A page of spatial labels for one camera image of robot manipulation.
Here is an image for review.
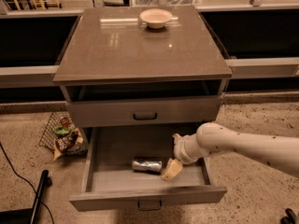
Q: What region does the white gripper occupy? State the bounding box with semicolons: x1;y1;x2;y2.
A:
162;133;208;181

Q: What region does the silver redbull can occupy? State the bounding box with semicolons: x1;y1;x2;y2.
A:
132;158;162;173

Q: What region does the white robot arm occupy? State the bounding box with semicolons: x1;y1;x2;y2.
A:
162;122;299;180

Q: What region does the closed grey upper drawer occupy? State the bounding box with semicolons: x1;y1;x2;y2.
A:
66;96;222;128

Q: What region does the open grey middle drawer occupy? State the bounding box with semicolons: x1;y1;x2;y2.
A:
69;123;227;211

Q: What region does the grey drawer cabinet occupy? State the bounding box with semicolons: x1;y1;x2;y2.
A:
52;5;233;213

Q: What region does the small can in basket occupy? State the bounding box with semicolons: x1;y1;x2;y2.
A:
60;117;69;127

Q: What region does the brown snack bag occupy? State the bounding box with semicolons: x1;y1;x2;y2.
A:
53;131;83;161

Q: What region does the green bowl in basket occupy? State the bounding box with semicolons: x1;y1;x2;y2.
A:
52;126;71;137

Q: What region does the black object bottom right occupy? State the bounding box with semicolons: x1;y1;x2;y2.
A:
280;208;299;224

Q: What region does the white bowl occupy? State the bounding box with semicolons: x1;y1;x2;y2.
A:
139;8;172;29

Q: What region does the wire basket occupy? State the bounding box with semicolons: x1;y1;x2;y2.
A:
39;112;87;156

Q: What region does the black cable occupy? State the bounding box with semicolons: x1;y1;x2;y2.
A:
0;142;55;224

